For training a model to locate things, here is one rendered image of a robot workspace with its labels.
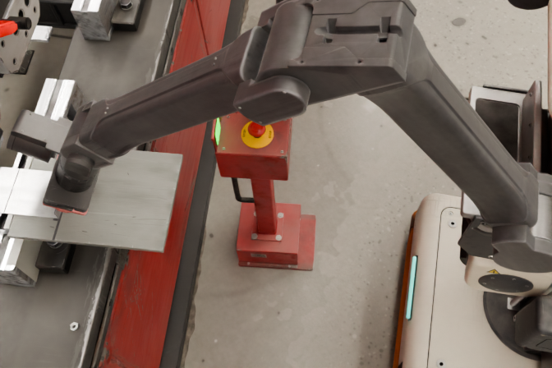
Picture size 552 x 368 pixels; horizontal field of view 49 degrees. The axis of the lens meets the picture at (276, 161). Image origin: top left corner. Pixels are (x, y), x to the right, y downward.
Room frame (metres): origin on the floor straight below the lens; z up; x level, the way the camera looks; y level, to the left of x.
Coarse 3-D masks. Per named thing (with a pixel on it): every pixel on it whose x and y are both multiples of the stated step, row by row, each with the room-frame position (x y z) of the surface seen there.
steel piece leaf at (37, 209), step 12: (24, 180) 0.49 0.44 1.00; (36, 180) 0.49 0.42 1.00; (48, 180) 0.49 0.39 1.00; (12, 192) 0.47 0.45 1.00; (24, 192) 0.46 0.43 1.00; (36, 192) 0.46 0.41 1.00; (12, 204) 0.44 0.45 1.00; (24, 204) 0.44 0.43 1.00; (36, 204) 0.44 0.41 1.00; (36, 216) 0.42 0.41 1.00; (48, 216) 0.42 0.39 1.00
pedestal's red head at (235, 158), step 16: (224, 128) 0.70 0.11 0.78; (240, 128) 0.70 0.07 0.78; (288, 128) 0.69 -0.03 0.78; (224, 144) 0.66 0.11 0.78; (240, 144) 0.66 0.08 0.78; (272, 144) 0.66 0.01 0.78; (288, 144) 0.66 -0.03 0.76; (224, 160) 0.64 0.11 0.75; (240, 160) 0.64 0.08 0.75; (256, 160) 0.63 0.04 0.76; (272, 160) 0.63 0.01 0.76; (288, 160) 0.65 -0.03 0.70; (224, 176) 0.64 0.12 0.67; (240, 176) 0.64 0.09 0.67; (256, 176) 0.63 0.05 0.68; (272, 176) 0.63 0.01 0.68
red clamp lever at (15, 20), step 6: (12, 18) 0.62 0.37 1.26; (18, 18) 0.61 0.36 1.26; (24, 18) 0.61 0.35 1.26; (0, 24) 0.57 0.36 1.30; (6, 24) 0.58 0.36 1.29; (12, 24) 0.59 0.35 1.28; (18, 24) 0.60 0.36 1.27; (24, 24) 0.61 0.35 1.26; (30, 24) 0.61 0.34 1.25; (0, 30) 0.56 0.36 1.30; (6, 30) 0.57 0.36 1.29; (12, 30) 0.58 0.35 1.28; (0, 36) 0.56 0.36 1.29
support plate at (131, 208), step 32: (128, 160) 0.52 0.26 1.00; (160, 160) 0.51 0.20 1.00; (96, 192) 0.46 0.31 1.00; (128, 192) 0.45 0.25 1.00; (160, 192) 0.45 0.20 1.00; (32, 224) 0.41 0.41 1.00; (64, 224) 0.40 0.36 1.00; (96, 224) 0.40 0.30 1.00; (128, 224) 0.39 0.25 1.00; (160, 224) 0.39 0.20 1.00
